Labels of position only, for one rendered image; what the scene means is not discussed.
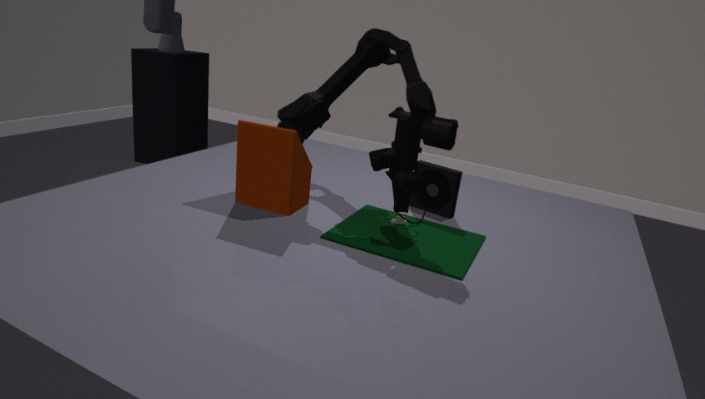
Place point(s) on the green circuit board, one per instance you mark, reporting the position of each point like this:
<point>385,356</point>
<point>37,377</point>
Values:
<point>431,246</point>

